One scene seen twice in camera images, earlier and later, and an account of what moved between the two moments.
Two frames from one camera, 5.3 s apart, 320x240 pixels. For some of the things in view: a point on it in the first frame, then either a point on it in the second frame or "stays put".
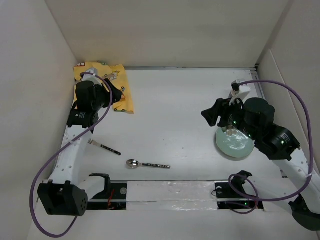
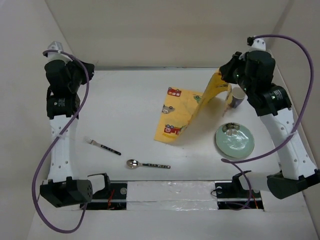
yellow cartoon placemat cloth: [116, 74] -> [180, 109]
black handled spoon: [132, 164] stays put
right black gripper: [221, 105] -> [226, 69]
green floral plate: [233, 142] stays put
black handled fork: [92, 142] stays put
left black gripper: [103, 89] -> [74, 63]
